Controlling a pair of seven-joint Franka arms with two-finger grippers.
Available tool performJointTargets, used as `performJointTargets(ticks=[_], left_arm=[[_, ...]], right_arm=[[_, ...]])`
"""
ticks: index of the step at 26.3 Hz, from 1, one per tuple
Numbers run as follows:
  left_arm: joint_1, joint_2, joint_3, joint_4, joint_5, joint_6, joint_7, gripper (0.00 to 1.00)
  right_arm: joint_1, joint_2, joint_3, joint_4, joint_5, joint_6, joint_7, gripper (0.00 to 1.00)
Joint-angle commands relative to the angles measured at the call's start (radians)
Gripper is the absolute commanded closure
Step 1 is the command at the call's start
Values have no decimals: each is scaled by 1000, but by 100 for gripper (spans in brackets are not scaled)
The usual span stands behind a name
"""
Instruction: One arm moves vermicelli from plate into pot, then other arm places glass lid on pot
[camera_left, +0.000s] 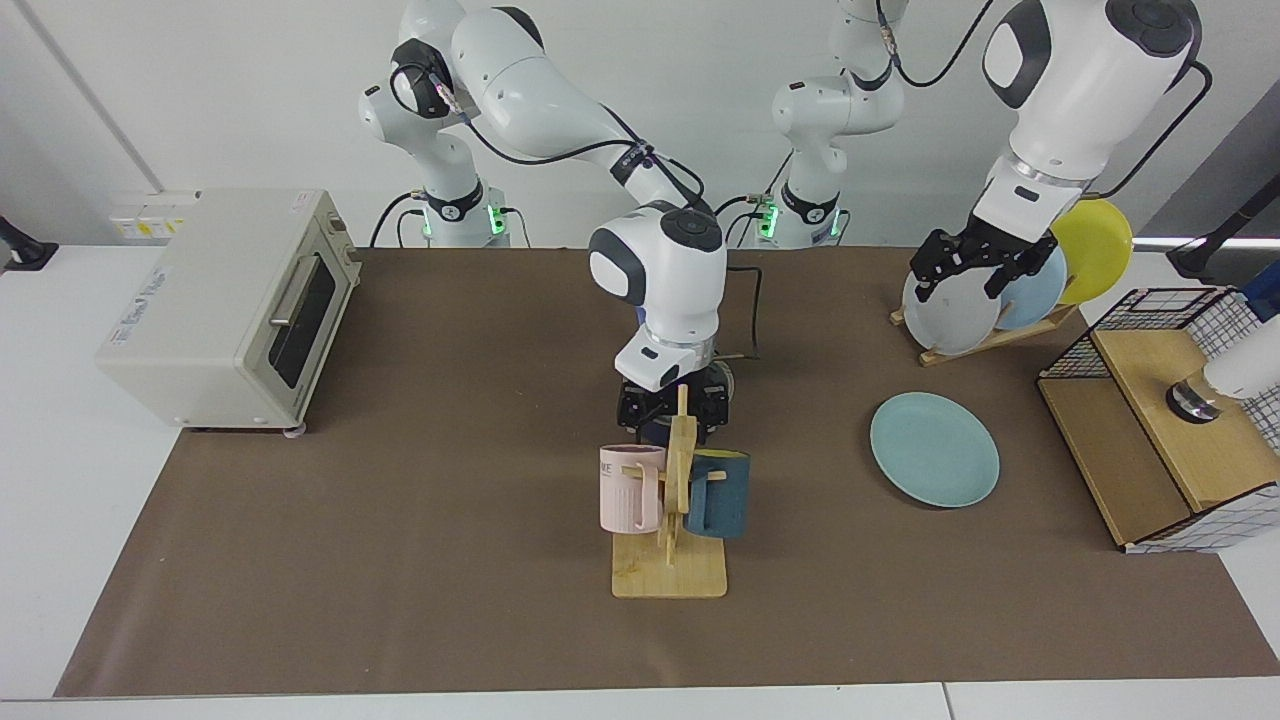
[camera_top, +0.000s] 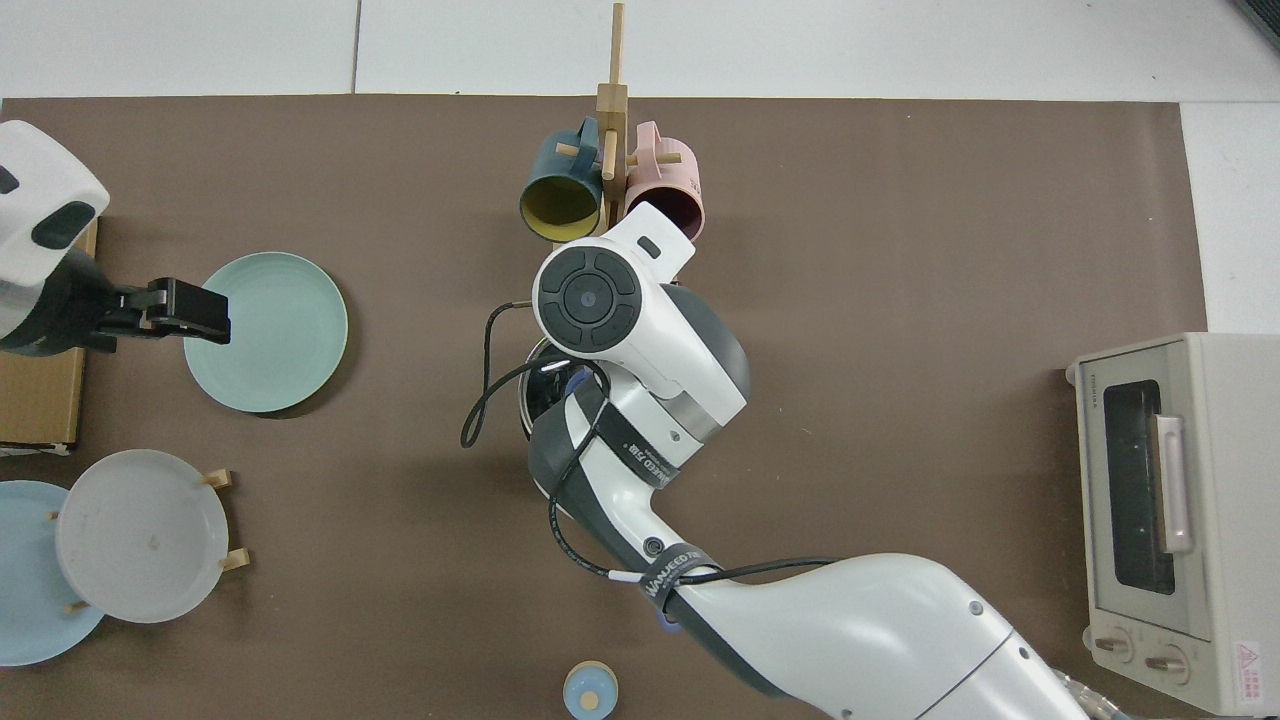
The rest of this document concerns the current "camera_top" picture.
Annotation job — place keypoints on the small blue round thing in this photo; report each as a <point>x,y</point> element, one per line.
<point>578,690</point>

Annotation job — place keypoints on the pink cup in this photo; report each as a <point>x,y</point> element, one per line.
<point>690,185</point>

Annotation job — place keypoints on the dark grey corner object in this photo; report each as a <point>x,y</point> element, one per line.
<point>1265,15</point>

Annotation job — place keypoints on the pale green plate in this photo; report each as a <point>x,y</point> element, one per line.
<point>280,340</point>

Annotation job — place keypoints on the pale toaster oven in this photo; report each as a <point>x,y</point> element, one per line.
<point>1230,450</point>

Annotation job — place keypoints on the brown table cloth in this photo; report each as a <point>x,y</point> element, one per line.
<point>900,300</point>

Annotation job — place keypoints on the dark teal cup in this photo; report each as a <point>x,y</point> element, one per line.
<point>560,205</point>

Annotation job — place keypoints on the grey plate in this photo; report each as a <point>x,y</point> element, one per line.
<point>140,535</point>

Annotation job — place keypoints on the glass lid with blue knob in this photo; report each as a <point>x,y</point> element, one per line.
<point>540,395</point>

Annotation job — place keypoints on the wooden cup stand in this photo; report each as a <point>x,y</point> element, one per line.
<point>612,110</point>

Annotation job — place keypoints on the light blue plate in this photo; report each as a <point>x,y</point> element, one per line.
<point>25,600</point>

